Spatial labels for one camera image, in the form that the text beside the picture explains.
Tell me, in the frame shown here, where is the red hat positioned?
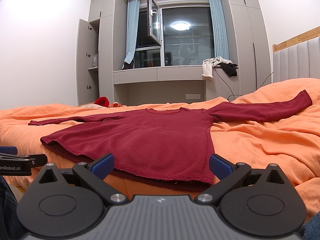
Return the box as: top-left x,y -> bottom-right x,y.
94,96 -> 110,108

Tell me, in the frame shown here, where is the open window sash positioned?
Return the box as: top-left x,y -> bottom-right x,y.
147,0 -> 161,45

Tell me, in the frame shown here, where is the grey built-in desk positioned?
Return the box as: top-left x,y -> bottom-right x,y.
113,66 -> 240,106

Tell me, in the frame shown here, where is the right light blue curtain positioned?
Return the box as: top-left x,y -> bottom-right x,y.
209,0 -> 229,59

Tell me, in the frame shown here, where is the black cloth on desk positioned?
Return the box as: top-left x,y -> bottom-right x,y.
220,63 -> 238,77

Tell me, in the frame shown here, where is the grey tall wardrobe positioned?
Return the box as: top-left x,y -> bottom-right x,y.
221,0 -> 271,95

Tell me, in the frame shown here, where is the grey padded headboard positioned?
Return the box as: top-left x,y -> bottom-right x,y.
272,27 -> 320,82

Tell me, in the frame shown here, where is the white cloth on desk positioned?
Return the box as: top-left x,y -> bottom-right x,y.
202,56 -> 233,80

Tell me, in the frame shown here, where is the white wall socket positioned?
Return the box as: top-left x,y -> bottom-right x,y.
185,94 -> 201,100

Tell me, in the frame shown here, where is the dark red knit sweater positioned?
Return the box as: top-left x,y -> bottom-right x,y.
29,90 -> 313,184

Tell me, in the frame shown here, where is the floral pink pillow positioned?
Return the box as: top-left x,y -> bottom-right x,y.
80,103 -> 105,109

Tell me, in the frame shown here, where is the black power cable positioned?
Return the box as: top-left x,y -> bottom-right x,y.
214,67 -> 274,103

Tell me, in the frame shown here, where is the grey open wardrobe door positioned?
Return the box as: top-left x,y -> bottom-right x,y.
76,19 -> 99,105

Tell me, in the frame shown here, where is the light blue curtain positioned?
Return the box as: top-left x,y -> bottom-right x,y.
209,0 -> 229,59
124,0 -> 140,65

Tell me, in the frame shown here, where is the left light blue curtain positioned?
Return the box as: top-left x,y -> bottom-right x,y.
124,0 -> 140,65

